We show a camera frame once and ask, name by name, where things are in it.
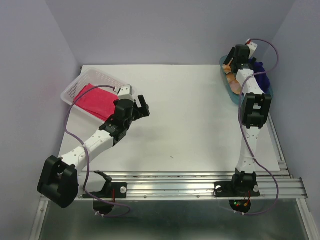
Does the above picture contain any orange patterned towel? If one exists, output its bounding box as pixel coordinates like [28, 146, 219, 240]
[222, 59, 241, 95]

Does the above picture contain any pink microfiber towel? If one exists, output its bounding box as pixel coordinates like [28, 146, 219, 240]
[73, 83, 118, 122]

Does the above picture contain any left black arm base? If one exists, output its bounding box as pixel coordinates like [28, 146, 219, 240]
[82, 170, 128, 218]

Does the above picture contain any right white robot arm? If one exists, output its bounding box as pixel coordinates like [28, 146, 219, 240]
[222, 41, 272, 197]

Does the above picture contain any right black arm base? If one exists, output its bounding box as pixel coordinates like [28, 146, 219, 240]
[213, 172, 260, 214]

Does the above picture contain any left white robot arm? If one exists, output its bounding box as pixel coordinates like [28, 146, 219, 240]
[37, 95, 150, 208]

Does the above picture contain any purple towel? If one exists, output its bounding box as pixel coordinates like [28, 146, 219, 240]
[249, 57, 270, 93]

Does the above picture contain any teal plastic tray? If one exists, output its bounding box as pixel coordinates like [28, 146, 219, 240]
[219, 55, 274, 104]

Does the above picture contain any white plastic basket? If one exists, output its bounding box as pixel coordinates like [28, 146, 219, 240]
[60, 67, 128, 123]

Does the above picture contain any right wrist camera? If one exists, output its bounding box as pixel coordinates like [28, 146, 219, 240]
[245, 39, 258, 59]

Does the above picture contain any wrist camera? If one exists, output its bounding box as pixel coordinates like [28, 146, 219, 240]
[117, 84, 134, 102]
[245, 39, 258, 59]

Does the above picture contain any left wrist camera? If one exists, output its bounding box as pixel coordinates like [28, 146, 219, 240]
[117, 84, 134, 102]

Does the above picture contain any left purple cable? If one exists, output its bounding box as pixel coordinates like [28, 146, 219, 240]
[64, 85, 131, 218]

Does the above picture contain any aluminium mounting rail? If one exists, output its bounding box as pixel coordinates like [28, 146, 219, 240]
[41, 170, 308, 201]

